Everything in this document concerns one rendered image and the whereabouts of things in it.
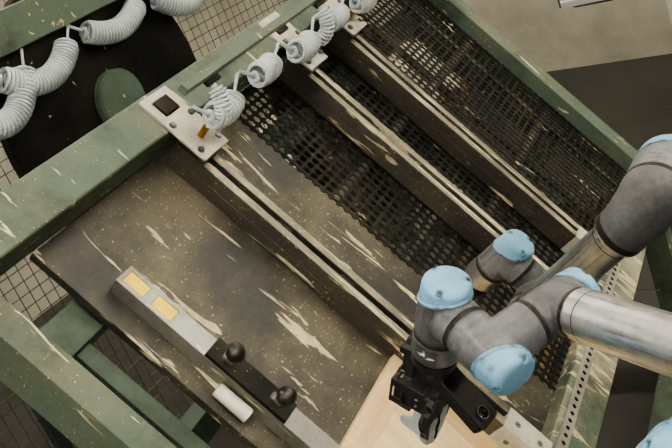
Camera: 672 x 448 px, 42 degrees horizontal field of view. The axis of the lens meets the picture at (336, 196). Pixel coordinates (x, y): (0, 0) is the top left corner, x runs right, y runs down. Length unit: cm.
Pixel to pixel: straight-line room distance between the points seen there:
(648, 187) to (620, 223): 8
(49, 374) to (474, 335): 73
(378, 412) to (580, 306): 77
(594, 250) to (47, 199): 100
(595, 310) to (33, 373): 92
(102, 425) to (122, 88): 122
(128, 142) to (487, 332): 93
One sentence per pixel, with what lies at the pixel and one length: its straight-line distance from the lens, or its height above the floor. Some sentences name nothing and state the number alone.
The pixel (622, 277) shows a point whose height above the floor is 85.
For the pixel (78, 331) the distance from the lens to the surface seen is 172.
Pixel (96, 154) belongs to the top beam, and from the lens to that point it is 180.
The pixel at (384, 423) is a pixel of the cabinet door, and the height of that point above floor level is 118.
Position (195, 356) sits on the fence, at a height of 151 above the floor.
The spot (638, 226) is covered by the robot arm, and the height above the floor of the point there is 152.
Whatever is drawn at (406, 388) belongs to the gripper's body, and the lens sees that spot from 139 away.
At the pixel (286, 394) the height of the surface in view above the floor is 144.
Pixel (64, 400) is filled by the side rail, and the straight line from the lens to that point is 157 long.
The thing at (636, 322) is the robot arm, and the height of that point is 163.
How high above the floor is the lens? 226
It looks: 20 degrees down
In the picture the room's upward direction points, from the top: 22 degrees counter-clockwise
